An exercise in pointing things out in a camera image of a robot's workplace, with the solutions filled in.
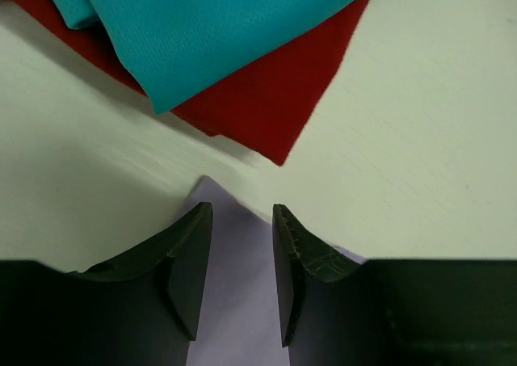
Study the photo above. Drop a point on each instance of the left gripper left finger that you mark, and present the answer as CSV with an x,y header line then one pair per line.
x,y
141,307

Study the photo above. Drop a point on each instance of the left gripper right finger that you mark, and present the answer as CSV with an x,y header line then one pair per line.
x,y
335,311

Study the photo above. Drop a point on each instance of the lavender t-shirt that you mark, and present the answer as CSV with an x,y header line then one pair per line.
x,y
239,317

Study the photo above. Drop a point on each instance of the red t-shirt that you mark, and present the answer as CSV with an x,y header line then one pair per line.
x,y
263,106

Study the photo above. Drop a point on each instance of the teal t-shirt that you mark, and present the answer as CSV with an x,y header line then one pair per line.
x,y
177,48

